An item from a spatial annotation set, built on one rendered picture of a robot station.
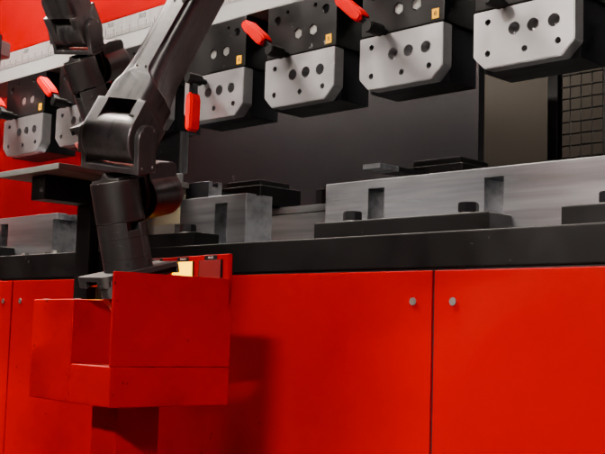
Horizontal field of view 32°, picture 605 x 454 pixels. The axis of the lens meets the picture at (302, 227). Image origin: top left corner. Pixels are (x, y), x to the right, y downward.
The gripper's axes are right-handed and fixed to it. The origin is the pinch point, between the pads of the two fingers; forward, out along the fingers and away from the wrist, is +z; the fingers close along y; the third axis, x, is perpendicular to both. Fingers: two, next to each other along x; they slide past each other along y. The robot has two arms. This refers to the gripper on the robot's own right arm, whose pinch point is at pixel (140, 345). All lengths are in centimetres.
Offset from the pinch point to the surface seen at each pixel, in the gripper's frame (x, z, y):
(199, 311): -5.3, -3.1, 5.4
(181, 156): 49, -21, 42
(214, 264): -2.5, -7.7, 10.5
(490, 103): 111, -24, 204
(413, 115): 42, -23, 96
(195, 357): -5.4, 2.0, 3.8
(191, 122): 37, -27, 37
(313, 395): -1.1, 12.5, 23.9
